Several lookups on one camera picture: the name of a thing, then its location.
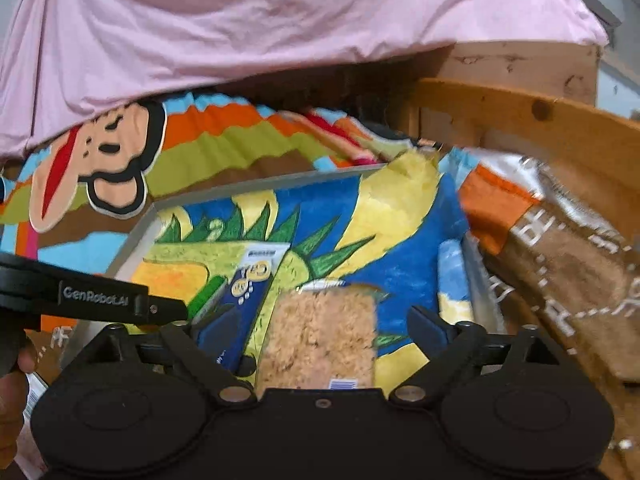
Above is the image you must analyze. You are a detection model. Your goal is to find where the blue calcium stick packet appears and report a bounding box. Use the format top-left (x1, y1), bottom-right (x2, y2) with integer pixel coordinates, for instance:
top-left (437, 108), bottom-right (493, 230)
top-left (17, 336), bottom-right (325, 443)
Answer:
top-left (198, 242), bottom-right (291, 373)

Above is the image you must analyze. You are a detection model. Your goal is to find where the rice cracker clear packet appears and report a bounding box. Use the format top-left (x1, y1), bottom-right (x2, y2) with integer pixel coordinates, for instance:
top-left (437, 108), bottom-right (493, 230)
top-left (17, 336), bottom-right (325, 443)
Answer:
top-left (255, 284), bottom-right (382, 396)

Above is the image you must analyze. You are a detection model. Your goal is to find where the green sausage stick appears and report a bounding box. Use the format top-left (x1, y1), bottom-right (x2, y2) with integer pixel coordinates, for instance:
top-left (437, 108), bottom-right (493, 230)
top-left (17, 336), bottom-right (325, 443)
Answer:
top-left (188, 275), bottom-right (226, 321)

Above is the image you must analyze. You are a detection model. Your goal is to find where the white spicy bean packet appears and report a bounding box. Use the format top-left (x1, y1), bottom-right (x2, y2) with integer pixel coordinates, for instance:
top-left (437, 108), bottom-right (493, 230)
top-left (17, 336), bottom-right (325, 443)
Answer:
top-left (15, 373), bottom-right (48, 480)

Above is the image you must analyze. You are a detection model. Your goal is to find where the person left hand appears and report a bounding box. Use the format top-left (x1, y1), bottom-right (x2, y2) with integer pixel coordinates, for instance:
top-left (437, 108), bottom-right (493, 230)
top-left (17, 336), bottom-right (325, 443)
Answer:
top-left (0, 339), bottom-right (38, 470)

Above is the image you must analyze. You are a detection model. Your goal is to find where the grey metal tray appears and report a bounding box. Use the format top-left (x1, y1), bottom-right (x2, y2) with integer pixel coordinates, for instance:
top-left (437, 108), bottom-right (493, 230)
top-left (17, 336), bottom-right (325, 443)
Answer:
top-left (60, 164), bottom-right (507, 371)

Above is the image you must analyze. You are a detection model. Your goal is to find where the dinosaur print cloth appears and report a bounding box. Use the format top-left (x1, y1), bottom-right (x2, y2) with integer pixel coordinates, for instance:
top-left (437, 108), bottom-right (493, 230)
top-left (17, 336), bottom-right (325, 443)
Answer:
top-left (130, 153), bottom-right (474, 390)

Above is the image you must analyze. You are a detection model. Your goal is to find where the pink bed sheet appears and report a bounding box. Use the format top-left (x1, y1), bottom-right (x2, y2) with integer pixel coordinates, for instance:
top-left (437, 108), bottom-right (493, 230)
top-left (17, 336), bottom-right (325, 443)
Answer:
top-left (1, 0), bottom-right (608, 158)

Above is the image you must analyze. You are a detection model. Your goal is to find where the wooden bed rail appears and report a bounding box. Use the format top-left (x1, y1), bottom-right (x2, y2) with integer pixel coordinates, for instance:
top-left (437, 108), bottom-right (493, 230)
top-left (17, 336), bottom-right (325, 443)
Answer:
top-left (386, 41), bottom-right (639, 240)

